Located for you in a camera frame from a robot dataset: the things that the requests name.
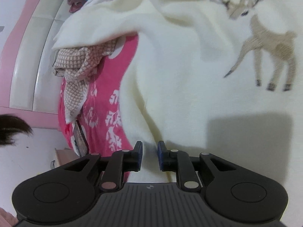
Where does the dark red clothing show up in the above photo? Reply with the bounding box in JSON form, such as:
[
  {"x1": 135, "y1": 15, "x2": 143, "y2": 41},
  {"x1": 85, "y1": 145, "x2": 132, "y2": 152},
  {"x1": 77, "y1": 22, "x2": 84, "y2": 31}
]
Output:
[{"x1": 67, "y1": 0, "x2": 87, "y2": 13}]

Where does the pink floral bed sheet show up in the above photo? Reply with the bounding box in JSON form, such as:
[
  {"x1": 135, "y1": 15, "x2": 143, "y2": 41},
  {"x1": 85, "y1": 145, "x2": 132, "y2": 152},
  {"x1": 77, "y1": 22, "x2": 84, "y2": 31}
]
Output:
[{"x1": 58, "y1": 35, "x2": 138, "y2": 157}]

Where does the white fleece deer sweater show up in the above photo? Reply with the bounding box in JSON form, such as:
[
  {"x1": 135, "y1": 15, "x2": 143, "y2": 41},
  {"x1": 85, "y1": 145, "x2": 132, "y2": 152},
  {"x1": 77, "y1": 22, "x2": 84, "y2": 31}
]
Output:
[{"x1": 54, "y1": 0, "x2": 302, "y2": 226}]

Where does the beige checked knit garment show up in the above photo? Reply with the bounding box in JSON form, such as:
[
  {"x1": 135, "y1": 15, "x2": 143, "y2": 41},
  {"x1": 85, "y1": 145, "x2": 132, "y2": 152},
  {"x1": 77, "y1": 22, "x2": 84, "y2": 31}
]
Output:
[{"x1": 53, "y1": 39, "x2": 117, "y2": 124}]

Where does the pink and cream headboard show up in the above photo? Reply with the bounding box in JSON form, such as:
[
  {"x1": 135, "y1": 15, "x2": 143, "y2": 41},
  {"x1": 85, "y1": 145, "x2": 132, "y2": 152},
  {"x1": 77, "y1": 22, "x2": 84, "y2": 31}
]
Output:
[{"x1": 1, "y1": 0, "x2": 70, "y2": 129}]

